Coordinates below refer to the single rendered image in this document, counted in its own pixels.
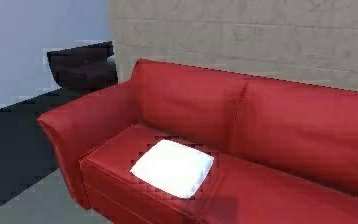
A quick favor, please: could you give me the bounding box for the red sofa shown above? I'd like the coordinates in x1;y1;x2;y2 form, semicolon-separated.
36;58;358;224

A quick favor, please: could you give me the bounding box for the white square pillow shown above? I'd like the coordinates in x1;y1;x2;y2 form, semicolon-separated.
129;139;215;200

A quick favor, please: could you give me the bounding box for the dark brown armchair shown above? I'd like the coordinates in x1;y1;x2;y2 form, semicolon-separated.
46;40;119;91

